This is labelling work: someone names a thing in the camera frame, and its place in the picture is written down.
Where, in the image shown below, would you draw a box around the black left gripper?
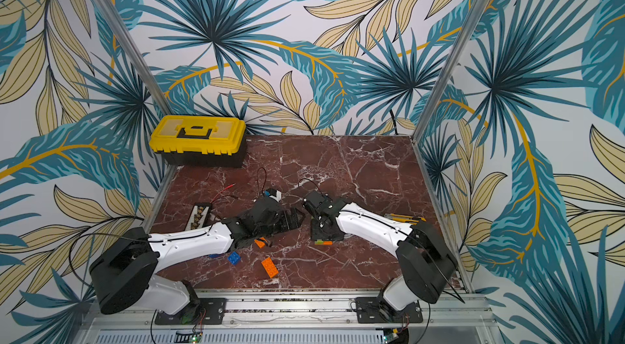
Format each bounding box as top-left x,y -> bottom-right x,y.
256,206 -> 307,239

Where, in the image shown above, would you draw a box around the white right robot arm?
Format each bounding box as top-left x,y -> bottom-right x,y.
303,191 -> 457,312

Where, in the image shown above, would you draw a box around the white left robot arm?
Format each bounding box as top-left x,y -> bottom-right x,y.
90,195 -> 304,323

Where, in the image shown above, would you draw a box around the orange lego brick front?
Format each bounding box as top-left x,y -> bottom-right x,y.
261,257 -> 279,278

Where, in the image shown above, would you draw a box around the blue lego brick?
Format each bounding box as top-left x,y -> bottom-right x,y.
228,252 -> 241,265

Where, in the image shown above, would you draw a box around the yellow utility knife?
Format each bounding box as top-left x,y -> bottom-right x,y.
384,214 -> 426,225

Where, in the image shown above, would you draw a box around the yellow black toolbox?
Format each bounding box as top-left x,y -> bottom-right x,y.
149,115 -> 247,168

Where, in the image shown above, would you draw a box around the red black wires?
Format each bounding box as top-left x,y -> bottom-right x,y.
212,182 -> 238,206

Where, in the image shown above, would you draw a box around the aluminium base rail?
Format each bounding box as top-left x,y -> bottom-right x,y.
78,290 -> 504,343

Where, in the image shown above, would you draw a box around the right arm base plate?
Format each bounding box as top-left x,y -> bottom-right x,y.
351,297 -> 423,324

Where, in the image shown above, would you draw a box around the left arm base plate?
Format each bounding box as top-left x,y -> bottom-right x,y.
156,298 -> 227,325

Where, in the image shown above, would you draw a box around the aluminium corner post left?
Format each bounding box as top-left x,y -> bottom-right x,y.
93,0 -> 172,115

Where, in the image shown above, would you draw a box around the aluminium corner post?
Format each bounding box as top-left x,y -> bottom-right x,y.
93,0 -> 172,115
411,0 -> 514,144

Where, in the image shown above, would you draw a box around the aluminium corner post right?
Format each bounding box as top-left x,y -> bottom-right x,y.
411,0 -> 514,144

